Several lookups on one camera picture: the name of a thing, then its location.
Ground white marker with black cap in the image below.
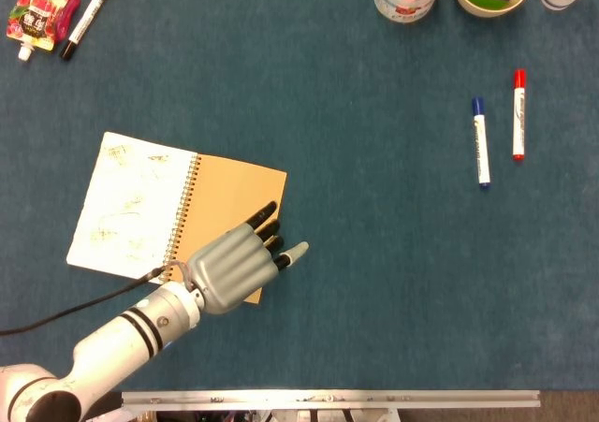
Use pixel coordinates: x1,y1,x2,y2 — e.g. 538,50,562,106
59,0,111,61

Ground blue felt table cloth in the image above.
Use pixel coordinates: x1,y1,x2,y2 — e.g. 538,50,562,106
0,0,599,391

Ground white marker with red cap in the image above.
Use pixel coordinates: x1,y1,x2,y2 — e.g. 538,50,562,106
511,68,528,162

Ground red fruit jelly pouch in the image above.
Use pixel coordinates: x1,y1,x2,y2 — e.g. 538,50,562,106
6,0,81,62

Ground aluminium profile rail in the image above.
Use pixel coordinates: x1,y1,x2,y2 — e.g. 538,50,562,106
120,389,542,412

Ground white marker with blue cap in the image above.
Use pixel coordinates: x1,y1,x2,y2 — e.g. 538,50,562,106
470,96,492,189

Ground tan spiral notebook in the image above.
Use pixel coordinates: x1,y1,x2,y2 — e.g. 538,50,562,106
66,130,288,306

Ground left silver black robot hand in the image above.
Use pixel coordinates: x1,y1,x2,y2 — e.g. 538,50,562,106
185,200,311,317

